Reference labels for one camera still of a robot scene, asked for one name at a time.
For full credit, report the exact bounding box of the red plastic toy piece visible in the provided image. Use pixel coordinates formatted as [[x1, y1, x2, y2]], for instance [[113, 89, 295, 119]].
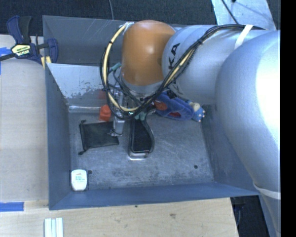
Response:
[[99, 104, 112, 122]]

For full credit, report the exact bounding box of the black cloth pouch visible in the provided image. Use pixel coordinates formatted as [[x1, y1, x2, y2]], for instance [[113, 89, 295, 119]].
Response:
[[77, 119, 120, 156]]

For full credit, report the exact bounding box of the black flat case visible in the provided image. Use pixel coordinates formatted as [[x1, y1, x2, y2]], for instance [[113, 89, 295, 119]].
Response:
[[127, 119, 156, 161]]

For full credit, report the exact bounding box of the blue toy animal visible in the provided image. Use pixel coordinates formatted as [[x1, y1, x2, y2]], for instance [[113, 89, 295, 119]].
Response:
[[153, 90, 206, 122]]

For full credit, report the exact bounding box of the grey metal bin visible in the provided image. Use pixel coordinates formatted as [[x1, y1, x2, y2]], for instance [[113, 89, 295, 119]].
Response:
[[42, 15, 261, 211]]

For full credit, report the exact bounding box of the small white packet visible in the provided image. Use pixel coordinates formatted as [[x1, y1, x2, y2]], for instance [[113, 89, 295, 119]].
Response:
[[71, 169, 88, 192]]

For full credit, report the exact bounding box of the pale wood board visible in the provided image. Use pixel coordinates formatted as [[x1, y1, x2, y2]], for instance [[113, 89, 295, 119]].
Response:
[[0, 57, 50, 203]]

